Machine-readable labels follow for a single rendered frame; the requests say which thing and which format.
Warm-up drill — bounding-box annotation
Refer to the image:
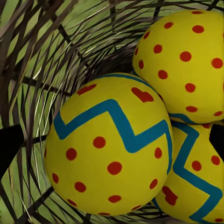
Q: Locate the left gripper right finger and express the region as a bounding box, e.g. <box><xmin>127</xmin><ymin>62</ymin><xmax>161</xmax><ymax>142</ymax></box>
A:
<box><xmin>209</xmin><ymin>124</ymin><xmax>224</xmax><ymax>161</ymax></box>

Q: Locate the easter egg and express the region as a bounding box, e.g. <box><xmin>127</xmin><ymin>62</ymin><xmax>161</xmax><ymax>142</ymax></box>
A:
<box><xmin>44</xmin><ymin>72</ymin><xmax>174</xmax><ymax>216</ymax></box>
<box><xmin>150</xmin><ymin>120</ymin><xmax>224</xmax><ymax>224</ymax></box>
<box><xmin>132</xmin><ymin>9</ymin><xmax>224</xmax><ymax>125</ymax></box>

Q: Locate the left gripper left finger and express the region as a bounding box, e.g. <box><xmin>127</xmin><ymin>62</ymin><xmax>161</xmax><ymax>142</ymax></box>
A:
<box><xmin>0</xmin><ymin>124</ymin><xmax>24</xmax><ymax>180</ymax></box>

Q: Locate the wicker basket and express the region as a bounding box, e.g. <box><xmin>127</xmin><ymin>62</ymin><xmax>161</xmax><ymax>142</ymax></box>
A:
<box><xmin>0</xmin><ymin>0</ymin><xmax>224</xmax><ymax>224</ymax></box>

